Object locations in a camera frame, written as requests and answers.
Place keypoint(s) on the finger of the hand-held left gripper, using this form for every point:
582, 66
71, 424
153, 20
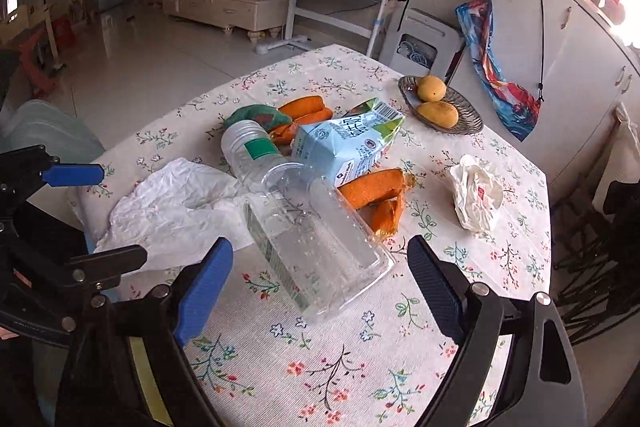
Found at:
75, 174
110, 257

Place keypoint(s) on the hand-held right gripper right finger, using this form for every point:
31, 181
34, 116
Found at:
435, 287

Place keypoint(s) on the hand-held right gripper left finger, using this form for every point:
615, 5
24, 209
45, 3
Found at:
205, 287

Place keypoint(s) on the clear plastic clamshell container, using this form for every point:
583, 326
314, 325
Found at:
325, 257

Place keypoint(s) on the light blue milk carton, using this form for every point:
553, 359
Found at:
340, 147

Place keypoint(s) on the pale blue chair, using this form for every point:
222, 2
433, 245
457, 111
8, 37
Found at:
50, 127

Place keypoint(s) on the large white plastic bag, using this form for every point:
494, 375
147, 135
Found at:
165, 207

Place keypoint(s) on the curled orange fruit peel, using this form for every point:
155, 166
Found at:
389, 217

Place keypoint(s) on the crumpled white paper bag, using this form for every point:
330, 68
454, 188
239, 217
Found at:
475, 197

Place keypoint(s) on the floral tablecloth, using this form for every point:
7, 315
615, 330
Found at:
350, 357

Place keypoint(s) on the red plastic stool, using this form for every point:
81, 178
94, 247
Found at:
37, 62

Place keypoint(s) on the clear plastic bottle green label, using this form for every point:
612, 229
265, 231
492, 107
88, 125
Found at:
260, 150

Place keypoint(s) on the black folding chairs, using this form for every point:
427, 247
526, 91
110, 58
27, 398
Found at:
590, 257

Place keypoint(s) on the small orange fruit peel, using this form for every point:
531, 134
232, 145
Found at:
282, 134

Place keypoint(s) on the long yellow mango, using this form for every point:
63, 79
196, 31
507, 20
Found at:
437, 114

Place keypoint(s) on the dark woven fruit plate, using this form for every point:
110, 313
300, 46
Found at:
465, 117

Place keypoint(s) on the round yellow mango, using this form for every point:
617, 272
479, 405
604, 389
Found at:
431, 88

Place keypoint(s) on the long orange fruit peel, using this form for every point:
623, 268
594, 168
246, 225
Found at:
315, 117

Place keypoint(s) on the black garment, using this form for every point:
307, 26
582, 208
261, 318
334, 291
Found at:
622, 197

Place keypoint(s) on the colourful printed hanging bag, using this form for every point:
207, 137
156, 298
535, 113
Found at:
500, 77

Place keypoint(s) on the cream television cabinet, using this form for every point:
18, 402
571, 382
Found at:
225, 9

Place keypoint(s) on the white cloth bag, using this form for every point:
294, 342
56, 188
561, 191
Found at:
625, 157

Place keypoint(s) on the white cabinet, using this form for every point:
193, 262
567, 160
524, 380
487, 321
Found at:
575, 57

